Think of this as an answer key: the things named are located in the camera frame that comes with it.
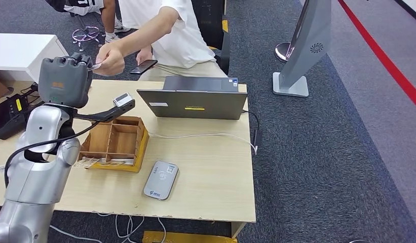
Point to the wooden organizer box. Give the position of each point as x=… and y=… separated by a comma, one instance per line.
x=122, y=141

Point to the grey card reader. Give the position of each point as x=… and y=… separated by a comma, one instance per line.
x=160, y=181

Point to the chrome stanchion base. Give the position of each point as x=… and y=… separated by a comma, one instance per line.
x=281, y=52

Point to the patterned room key card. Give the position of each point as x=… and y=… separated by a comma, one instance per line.
x=87, y=163

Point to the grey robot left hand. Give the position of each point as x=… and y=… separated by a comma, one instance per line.
x=65, y=82

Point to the white room key card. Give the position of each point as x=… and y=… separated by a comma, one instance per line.
x=118, y=162

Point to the black smartphone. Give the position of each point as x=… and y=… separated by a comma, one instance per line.
x=144, y=66

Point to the seated person with white shoes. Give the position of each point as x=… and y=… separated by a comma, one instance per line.
x=108, y=16

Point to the black office chair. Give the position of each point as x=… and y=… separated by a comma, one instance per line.
x=211, y=20

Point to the grey kiosk stand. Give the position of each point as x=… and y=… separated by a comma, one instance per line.
x=308, y=40

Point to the chrome chair base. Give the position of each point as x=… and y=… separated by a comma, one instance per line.
x=86, y=34

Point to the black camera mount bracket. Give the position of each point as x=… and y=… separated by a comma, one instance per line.
x=103, y=115

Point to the black device with yellow label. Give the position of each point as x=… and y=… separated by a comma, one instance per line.
x=8, y=117

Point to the pale printed ID card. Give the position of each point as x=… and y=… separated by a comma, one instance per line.
x=95, y=66

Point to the person's right hand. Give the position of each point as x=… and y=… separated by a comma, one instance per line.
x=144, y=53

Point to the person's left hand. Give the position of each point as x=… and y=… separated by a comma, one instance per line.
x=112, y=60

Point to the yellow floor strip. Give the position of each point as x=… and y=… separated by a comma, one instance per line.
x=187, y=237

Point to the white cabinet desk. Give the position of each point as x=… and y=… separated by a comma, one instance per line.
x=19, y=50

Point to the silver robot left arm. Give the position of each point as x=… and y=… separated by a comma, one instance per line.
x=36, y=181

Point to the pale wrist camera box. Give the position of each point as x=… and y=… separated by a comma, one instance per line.
x=123, y=99

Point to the person's left forearm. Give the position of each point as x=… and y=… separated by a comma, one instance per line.
x=147, y=32

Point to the grey laptop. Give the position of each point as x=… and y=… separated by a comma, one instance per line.
x=194, y=104

